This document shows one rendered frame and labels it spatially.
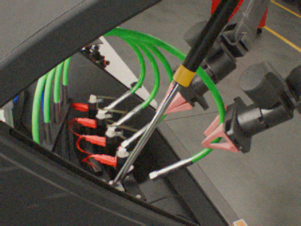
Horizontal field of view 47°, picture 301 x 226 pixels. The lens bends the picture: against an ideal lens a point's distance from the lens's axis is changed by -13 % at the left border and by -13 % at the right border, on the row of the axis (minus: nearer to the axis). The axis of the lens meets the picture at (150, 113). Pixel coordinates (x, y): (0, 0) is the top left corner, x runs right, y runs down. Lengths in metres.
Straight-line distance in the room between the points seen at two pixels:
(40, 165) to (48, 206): 0.06
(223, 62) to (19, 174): 0.54
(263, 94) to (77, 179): 0.35
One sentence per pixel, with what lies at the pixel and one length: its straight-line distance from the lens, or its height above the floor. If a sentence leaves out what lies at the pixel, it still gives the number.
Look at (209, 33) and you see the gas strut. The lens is 0.40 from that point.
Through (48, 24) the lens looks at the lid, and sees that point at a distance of 0.30.
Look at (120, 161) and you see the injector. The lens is 0.88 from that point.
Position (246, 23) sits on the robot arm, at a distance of 0.88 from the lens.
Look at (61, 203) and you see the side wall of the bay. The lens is 0.43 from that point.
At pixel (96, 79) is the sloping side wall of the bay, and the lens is 1.13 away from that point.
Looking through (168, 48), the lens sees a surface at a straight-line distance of 0.66.
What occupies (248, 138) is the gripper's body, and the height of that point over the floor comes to 1.24.
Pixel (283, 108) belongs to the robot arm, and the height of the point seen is 1.34.
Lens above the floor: 1.65
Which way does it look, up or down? 32 degrees down
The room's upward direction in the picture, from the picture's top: 6 degrees clockwise
